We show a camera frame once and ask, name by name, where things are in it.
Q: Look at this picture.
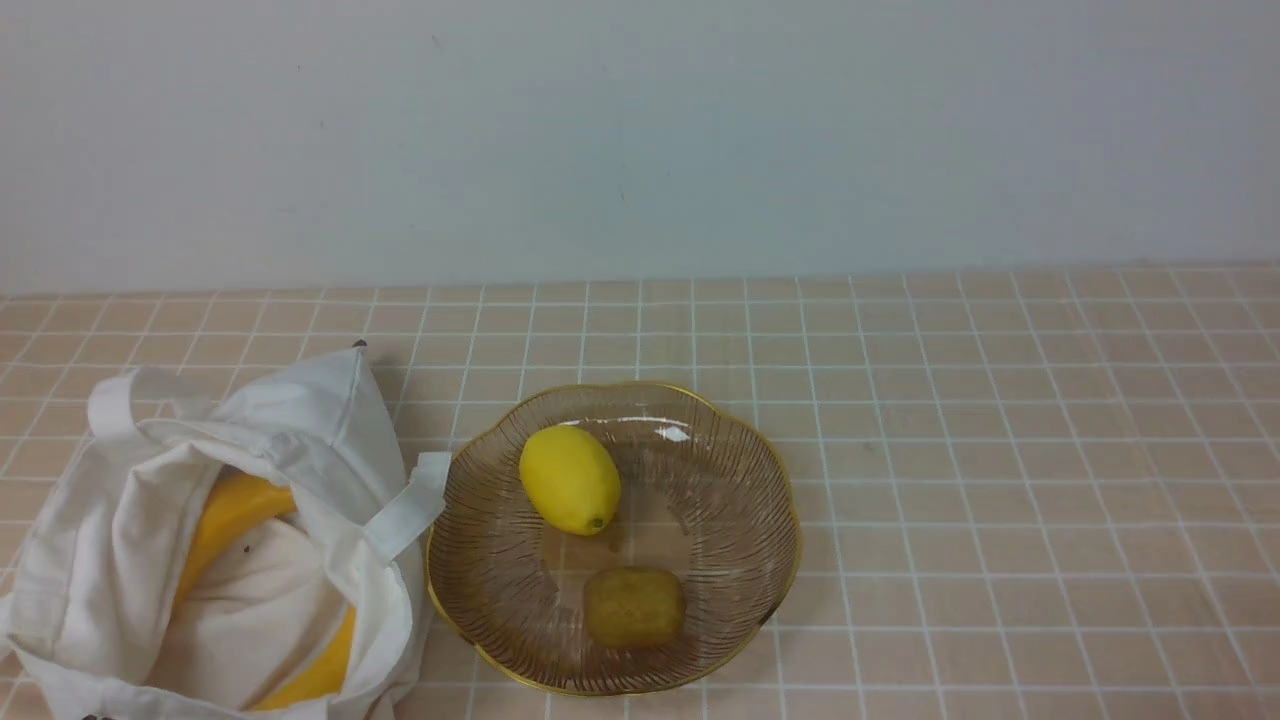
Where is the amber glass fruit bowl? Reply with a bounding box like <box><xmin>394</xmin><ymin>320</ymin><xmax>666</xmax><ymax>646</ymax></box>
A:
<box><xmin>425</xmin><ymin>380</ymin><xmax>803</xmax><ymax>697</ymax></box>

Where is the brown kiwi fruit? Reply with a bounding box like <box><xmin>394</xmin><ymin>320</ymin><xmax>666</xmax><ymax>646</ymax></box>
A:
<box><xmin>582</xmin><ymin>566</ymin><xmax>687</xmax><ymax>650</ymax></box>

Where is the white cloth tote bag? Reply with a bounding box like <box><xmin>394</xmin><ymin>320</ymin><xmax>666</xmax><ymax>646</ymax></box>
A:
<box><xmin>3</xmin><ymin>346</ymin><xmax>451</xmax><ymax>719</ymax></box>

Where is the yellow lemon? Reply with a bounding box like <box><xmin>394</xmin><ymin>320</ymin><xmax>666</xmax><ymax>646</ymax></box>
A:
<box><xmin>518</xmin><ymin>425</ymin><xmax>622</xmax><ymax>537</ymax></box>

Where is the pink checkered tablecloth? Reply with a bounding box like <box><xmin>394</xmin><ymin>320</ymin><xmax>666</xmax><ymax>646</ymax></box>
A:
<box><xmin>1</xmin><ymin>264</ymin><xmax>1279</xmax><ymax>719</ymax></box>

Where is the yellow banana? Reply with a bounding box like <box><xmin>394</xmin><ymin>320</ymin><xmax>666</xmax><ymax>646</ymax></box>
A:
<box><xmin>173</xmin><ymin>471</ymin><xmax>358</xmax><ymax>712</ymax></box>

